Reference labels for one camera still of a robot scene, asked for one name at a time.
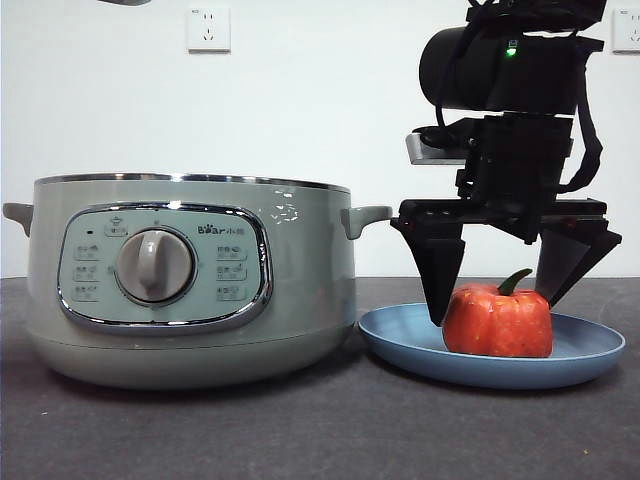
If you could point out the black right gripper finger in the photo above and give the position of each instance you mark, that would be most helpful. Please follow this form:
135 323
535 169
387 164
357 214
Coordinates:
437 270
570 260

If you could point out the orange pumpkin with green stem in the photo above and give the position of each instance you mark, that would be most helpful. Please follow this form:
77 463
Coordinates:
500 325

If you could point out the glass lid with green knob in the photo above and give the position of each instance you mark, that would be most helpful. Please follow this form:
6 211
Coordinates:
125 2

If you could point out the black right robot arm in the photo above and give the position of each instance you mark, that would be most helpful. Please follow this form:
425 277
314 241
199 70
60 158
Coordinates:
500 75

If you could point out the blue round plate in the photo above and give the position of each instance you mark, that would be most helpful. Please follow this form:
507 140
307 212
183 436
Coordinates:
400 345

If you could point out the pale green electric steamer pot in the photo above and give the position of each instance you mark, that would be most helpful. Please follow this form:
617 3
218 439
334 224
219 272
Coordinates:
300 280

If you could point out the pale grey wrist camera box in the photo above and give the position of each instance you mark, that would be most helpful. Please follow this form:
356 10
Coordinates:
435 152

